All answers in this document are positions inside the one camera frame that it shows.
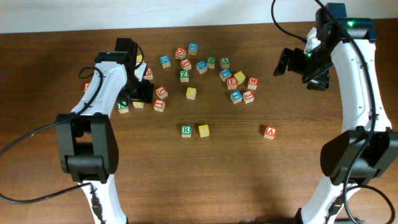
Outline green N block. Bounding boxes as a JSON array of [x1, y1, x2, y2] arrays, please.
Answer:
[[206, 56, 216, 69]]

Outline green B block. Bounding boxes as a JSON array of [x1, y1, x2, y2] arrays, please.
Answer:
[[116, 101, 129, 114]]

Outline red A block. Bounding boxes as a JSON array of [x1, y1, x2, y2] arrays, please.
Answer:
[[264, 126, 277, 139]]

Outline red 6 block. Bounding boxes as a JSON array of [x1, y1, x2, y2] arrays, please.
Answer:
[[83, 82, 90, 92]]

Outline yellow S block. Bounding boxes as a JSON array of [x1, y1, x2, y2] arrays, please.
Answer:
[[132, 101, 144, 108], [198, 124, 210, 138]]

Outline blue H block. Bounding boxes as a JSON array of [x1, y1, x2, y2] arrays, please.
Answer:
[[197, 60, 208, 74]]

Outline green V block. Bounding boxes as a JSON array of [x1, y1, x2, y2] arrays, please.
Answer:
[[220, 57, 230, 70]]

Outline blue D block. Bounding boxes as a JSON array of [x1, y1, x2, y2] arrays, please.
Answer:
[[160, 55, 171, 68]]

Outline green R block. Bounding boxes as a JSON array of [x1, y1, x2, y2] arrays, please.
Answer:
[[181, 125, 192, 138]]

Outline red C block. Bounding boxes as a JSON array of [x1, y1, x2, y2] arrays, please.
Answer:
[[175, 47, 187, 60]]

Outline blue F block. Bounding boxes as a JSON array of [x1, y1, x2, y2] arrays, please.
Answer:
[[230, 90, 243, 104]]

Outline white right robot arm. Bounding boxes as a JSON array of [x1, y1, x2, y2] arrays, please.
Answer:
[[274, 2, 397, 223]]

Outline aluminium rail table edge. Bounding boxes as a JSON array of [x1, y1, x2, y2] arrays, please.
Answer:
[[334, 220, 365, 224]]

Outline red U block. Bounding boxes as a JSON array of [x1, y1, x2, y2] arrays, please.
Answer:
[[144, 68, 153, 80]]

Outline red M block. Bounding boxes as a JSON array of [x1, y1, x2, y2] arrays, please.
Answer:
[[248, 77, 259, 90]]

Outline red E block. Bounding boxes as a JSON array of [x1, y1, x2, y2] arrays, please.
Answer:
[[226, 77, 238, 90]]

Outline red 3 block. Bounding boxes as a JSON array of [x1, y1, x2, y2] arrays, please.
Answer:
[[243, 91, 255, 103]]

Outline red Y block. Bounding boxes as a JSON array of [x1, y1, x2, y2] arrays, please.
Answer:
[[180, 58, 192, 71]]

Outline yellow block centre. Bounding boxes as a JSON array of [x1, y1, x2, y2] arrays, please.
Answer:
[[186, 87, 197, 100]]

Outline blue P block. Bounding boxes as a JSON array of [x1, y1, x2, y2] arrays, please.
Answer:
[[220, 68, 231, 82]]

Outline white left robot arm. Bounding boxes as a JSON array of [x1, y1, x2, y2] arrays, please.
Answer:
[[55, 37, 154, 223]]

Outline green Z block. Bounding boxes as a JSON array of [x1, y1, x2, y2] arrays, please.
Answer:
[[179, 70, 189, 83]]

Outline red K block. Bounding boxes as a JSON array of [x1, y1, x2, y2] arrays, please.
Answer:
[[155, 86, 168, 100]]

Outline blue X block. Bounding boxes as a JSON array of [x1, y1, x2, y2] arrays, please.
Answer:
[[188, 42, 198, 55]]

